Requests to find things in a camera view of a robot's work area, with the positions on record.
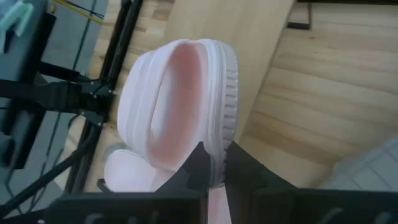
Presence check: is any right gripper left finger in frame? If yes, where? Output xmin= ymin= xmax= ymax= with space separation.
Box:
xmin=154 ymin=141 xmax=213 ymax=200

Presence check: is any yellow floor cable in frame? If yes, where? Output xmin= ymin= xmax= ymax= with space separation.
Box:
xmin=53 ymin=0 xmax=104 ymax=25

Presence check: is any dark desk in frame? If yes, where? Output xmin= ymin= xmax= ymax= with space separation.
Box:
xmin=0 ymin=0 xmax=57 ymax=170

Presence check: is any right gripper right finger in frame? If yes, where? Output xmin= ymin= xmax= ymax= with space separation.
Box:
xmin=224 ymin=141 xmax=297 ymax=224

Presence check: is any pink slide sandal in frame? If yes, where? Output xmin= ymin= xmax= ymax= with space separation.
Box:
xmin=116 ymin=37 xmax=239 ymax=224
xmin=103 ymin=148 xmax=175 ymax=193

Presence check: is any mint green stapler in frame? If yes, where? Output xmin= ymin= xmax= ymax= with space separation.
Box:
xmin=0 ymin=0 xmax=34 ymax=54

